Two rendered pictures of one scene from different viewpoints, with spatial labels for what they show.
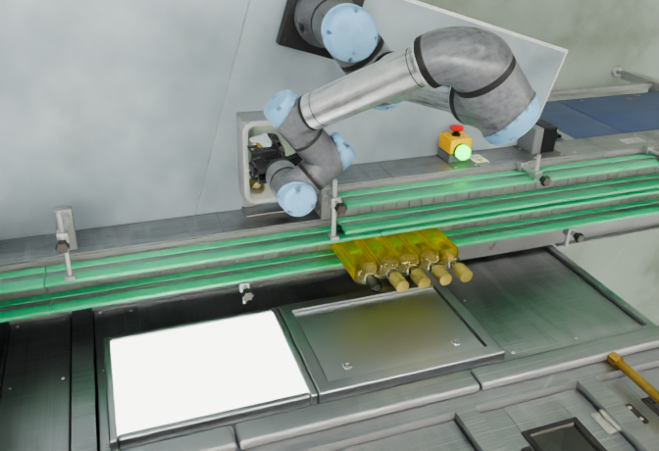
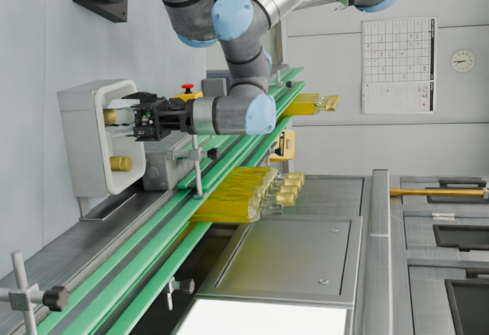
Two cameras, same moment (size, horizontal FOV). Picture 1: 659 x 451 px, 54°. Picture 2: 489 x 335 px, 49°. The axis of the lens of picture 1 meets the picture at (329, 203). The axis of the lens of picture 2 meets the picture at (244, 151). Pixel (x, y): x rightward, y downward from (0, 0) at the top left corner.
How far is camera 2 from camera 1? 1.20 m
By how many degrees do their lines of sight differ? 52
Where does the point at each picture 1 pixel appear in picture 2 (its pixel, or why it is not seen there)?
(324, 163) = (265, 71)
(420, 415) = (402, 272)
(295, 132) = (256, 36)
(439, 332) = (316, 232)
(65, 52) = not seen: outside the picture
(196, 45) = (11, 1)
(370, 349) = (309, 266)
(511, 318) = (313, 211)
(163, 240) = (73, 273)
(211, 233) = (107, 243)
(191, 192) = (36, 215)
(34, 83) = not seen: outside the picture
